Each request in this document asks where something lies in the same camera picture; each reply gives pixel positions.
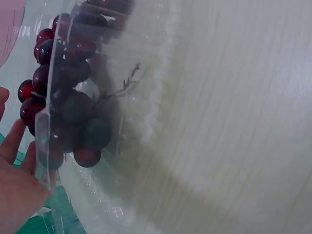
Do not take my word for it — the person's left hand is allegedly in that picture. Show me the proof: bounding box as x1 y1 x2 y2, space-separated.
0 86 52 234

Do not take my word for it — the clear plastic container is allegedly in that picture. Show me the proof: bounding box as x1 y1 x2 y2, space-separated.
0 0 176 234

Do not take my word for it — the bunch of dark red grapes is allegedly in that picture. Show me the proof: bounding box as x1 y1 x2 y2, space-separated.
18 0 142 170

